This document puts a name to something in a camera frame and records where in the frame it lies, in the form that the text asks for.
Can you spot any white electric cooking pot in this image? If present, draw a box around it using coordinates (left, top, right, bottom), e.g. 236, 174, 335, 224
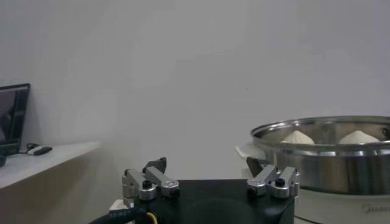
240, 167, 390, 224

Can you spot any thin black looped cable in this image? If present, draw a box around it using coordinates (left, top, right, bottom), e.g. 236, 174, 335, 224
18, 142, 41, 154

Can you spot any stainless steel steamer basket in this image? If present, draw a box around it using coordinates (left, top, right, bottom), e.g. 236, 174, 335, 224
234, 115, 390, 195

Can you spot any black laptop screen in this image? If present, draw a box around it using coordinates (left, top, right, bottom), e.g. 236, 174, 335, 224
0, 83, 31, 156

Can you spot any small black device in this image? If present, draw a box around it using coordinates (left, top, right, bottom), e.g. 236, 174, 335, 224
33, 145, 53, 156

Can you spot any white steamed baozi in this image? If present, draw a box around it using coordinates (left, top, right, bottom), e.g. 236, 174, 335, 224
282, 130, 315, 145
338, 130, 380, 145

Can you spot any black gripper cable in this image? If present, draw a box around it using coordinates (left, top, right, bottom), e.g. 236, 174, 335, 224
88, 204, 158, 224

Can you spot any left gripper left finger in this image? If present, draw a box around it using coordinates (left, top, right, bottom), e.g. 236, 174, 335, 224
121, 156, 181, 208

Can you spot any white side table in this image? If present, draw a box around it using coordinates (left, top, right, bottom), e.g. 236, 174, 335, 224
0, 140, 101, 190

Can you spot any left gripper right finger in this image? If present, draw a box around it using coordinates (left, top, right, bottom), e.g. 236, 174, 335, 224
246, 156, 301, 200

